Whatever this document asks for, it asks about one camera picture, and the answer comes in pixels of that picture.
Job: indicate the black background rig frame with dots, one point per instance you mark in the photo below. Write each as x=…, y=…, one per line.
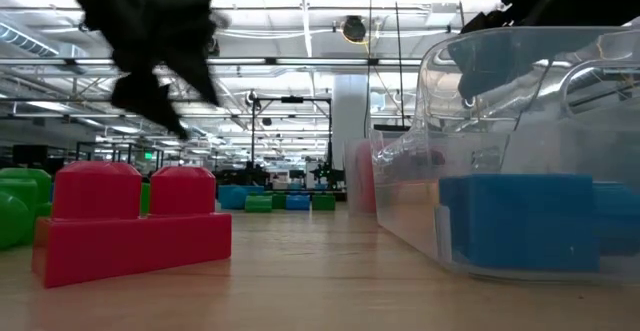
x=292, y=99

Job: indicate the small blue studded brick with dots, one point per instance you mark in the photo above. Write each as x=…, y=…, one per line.
x=298, y=202

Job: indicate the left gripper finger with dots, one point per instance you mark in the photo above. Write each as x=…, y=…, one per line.
x=142, y=98
x=195, y=73

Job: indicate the small green studded brick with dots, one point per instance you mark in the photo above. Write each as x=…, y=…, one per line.
x=145, y=198

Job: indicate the red two-stud toy block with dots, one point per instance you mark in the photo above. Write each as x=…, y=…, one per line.
x=125, y=246

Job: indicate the clear plastic bin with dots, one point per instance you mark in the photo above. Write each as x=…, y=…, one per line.
x=415, y=221
x=350, y=181

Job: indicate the black background monitor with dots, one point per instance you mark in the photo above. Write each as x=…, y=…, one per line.
x=30, y=154

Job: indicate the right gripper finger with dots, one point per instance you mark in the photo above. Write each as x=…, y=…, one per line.
x=492, y=20
x=500, y=56

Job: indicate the large blue toy block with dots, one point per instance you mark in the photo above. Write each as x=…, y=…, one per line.
x=620, y=221
x=520, y=221

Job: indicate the long green studded brick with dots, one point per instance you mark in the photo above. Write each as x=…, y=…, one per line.
x=258, y=203

